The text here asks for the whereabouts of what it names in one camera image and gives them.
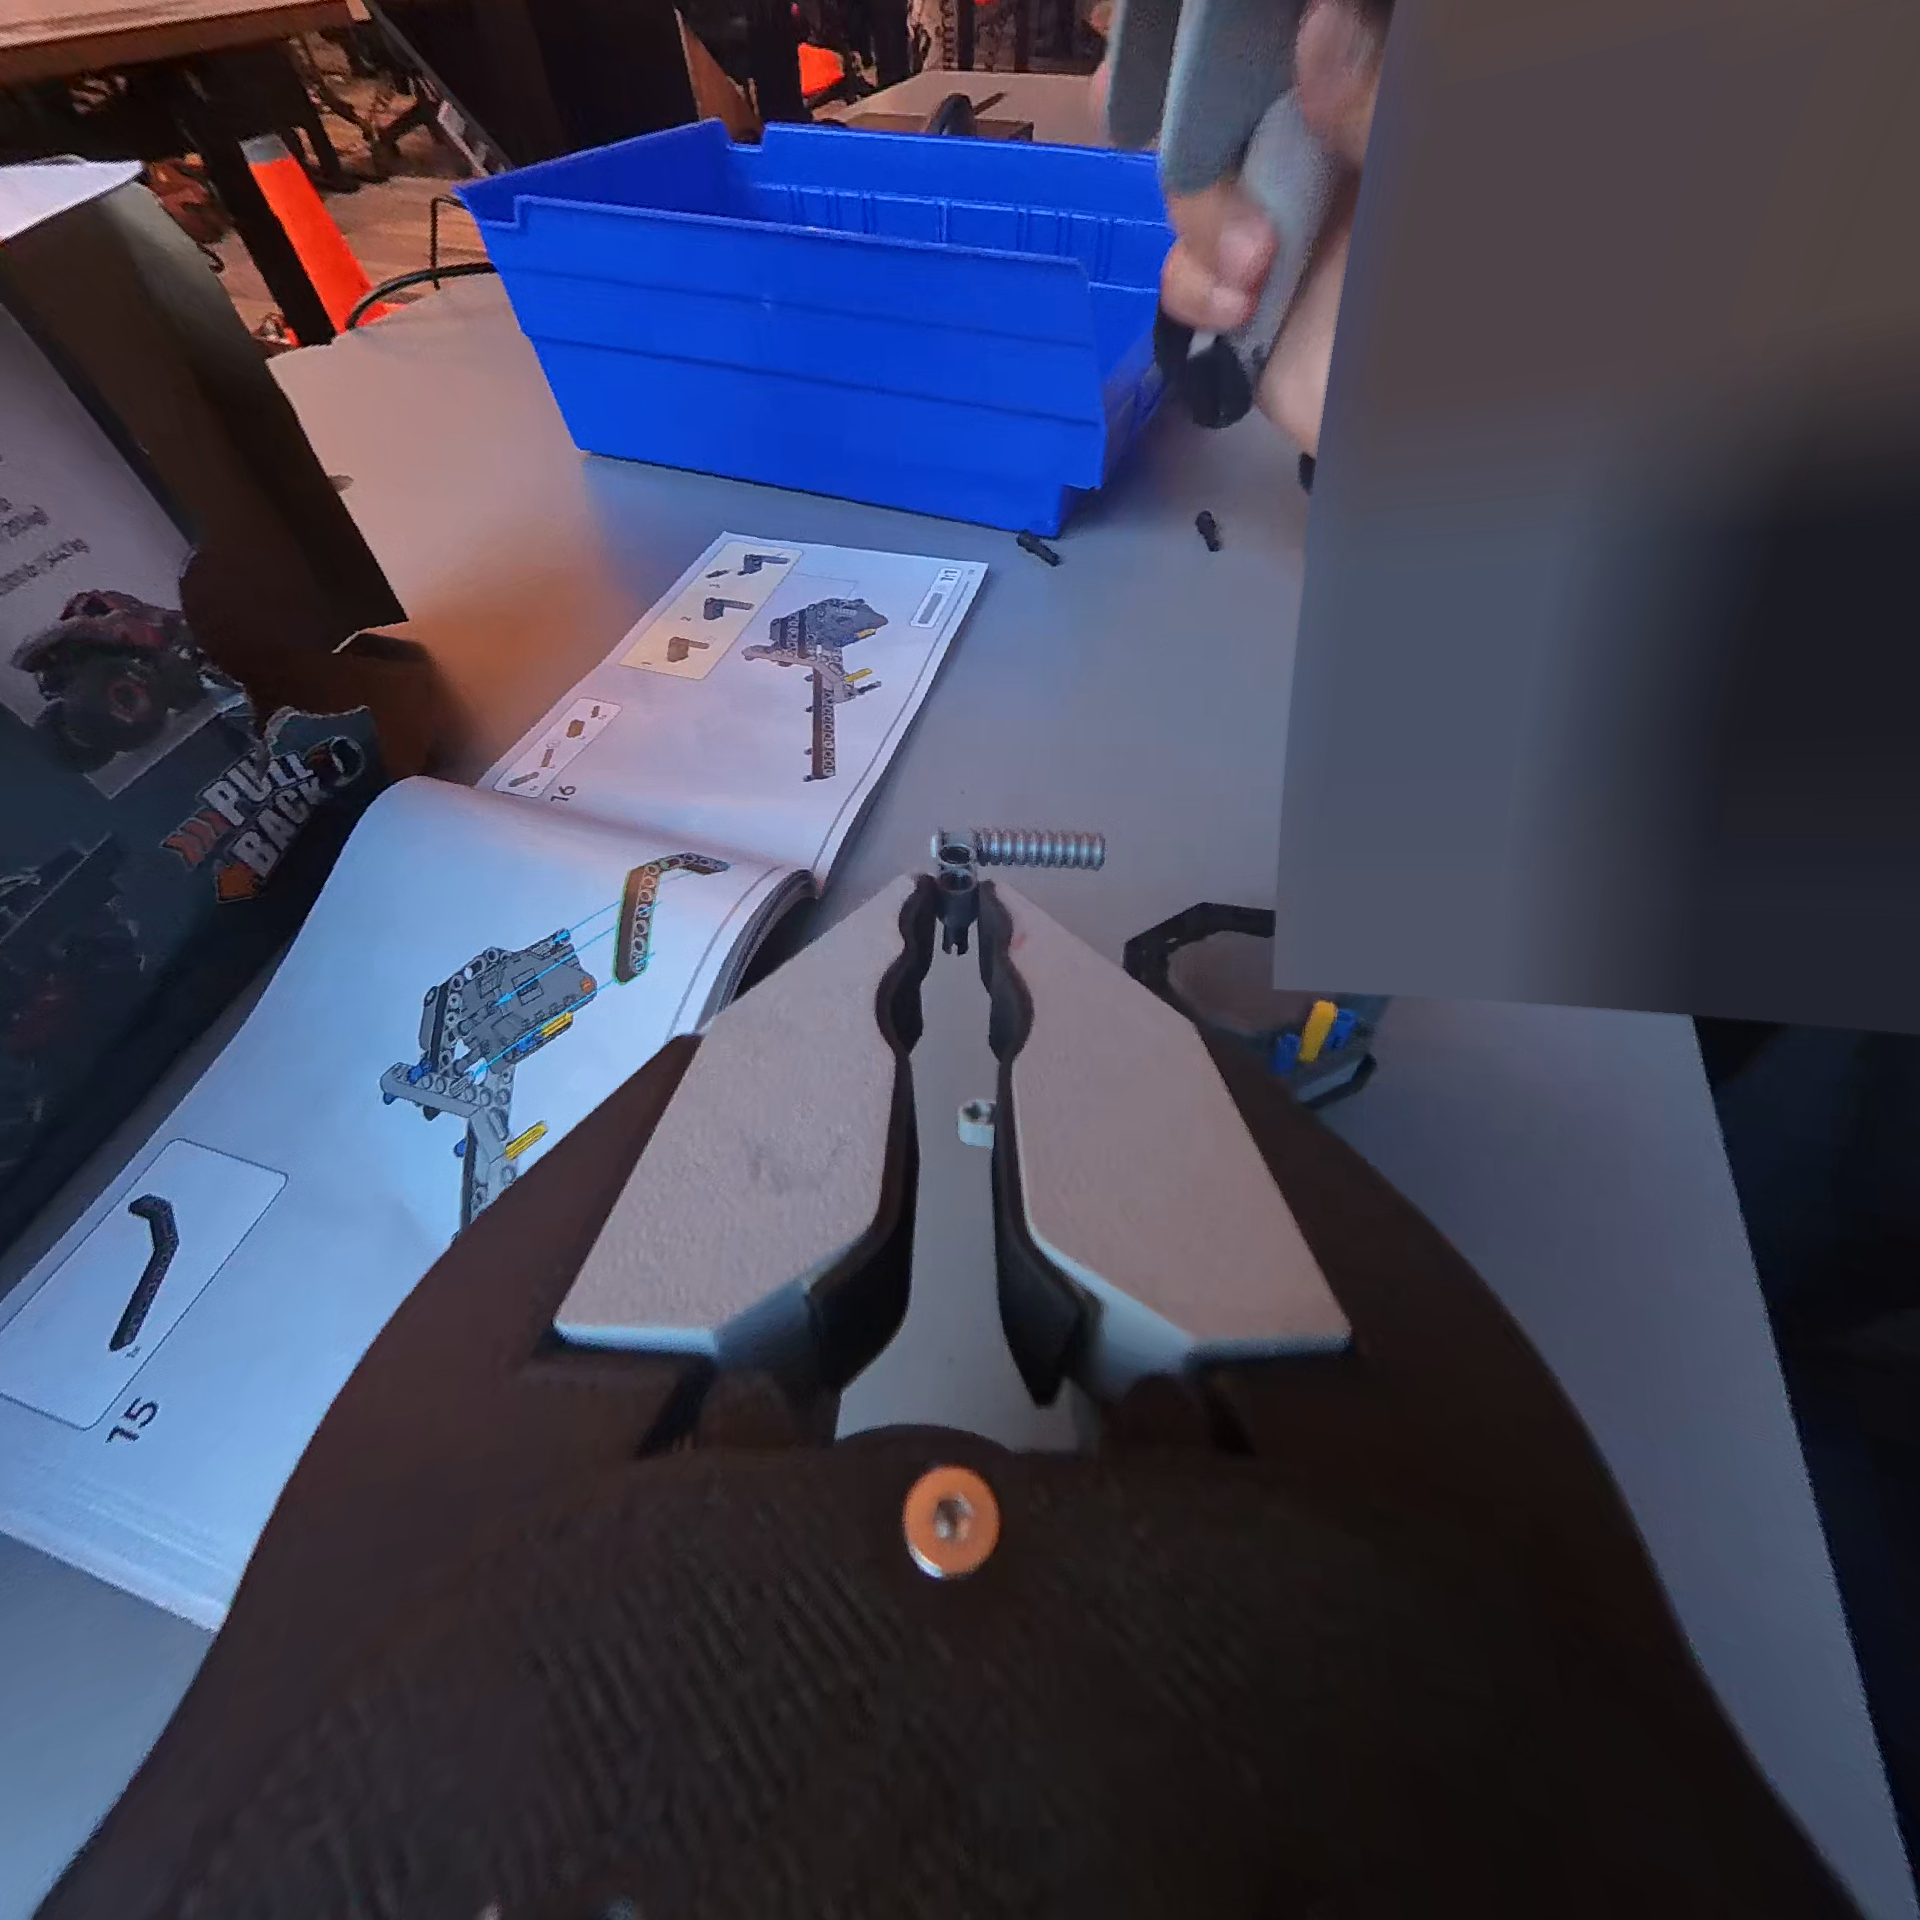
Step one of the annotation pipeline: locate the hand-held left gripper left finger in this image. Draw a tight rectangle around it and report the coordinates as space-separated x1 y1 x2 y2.
553 869 923 1397

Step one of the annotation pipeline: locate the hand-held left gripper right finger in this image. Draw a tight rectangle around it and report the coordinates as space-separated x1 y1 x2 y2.
980 876 1354 1409

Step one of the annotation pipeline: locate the grey lego frame assembly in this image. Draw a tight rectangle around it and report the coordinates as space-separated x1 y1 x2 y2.
1123 902 1379 1109

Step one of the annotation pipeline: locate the lego instruction booklet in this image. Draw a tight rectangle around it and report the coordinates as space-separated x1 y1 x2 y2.
0 527 993 1628

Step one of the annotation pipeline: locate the person's right hand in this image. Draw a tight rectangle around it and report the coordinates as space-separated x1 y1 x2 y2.
1159 0 1386 461

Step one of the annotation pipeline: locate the grey metal spring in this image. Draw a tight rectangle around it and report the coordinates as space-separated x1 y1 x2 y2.
935 829 1110 876

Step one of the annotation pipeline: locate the grey box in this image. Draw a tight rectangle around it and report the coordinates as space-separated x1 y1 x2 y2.
821 68 1113 150

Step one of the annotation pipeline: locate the blue plastic bin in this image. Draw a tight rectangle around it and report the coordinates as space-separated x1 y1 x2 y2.
454 116 1177 538

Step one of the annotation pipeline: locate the printed toy truck box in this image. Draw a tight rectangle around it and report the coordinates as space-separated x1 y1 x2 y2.
0 186 412 1253

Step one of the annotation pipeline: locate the orange traffic cone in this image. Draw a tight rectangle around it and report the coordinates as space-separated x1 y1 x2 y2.
239 131 375 328

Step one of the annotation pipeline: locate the wooden table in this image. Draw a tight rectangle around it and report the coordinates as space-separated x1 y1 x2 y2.
0 0 370 347

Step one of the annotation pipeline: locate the white paper sheet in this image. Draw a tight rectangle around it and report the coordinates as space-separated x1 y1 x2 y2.
0 156 143 240

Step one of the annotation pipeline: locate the black cable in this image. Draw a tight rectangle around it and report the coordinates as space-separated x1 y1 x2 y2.
344 191 499 337

